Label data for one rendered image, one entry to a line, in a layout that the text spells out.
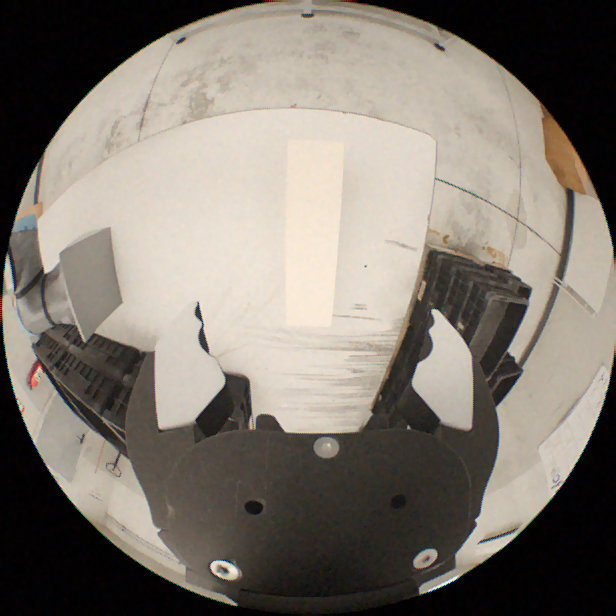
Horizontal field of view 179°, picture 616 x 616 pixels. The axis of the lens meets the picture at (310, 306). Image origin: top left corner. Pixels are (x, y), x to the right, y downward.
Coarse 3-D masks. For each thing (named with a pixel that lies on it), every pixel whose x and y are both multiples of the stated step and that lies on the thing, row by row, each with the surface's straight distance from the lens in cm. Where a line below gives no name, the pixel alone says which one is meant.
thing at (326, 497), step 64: (192, 448) 6; (256, 448) 5; (320, 448) 5; (384, 448) 6; (448, 448) 6; (192, 512) 5; (320, 512) 5; (384, 512) 5; (448, 512) 6; (192, 576) 6; (256, 576) 5; (320, 576) 5; (384, 576) 5
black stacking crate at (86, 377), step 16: (64, 368) 73; (80, 368) 68; (96, 368) 62; (80, 384) 63; (96, 384) 59; (112, 384) 56; (96, 400) 56; (112, 400) 55; (96, 416) 91; (112, 432) 99
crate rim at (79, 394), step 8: (56, 368) 74; (56, 376) 71; (64, 376) 68; (64, 384) 66; (72, 384) 63; (72, 392) 62; (80, 392) 59; (72, 400) 82; (80, 400) 59; (88, 400) 56; (96, 408) 53
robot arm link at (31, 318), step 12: (36, 276) 54; (24, 288) 53; (36, 288) 54; (24, 300) 54; (36, 300) 53; (24, 312) 56; (36, 312) 54; (24, 324) 58; (36, 324) 56; (48, 324) 55
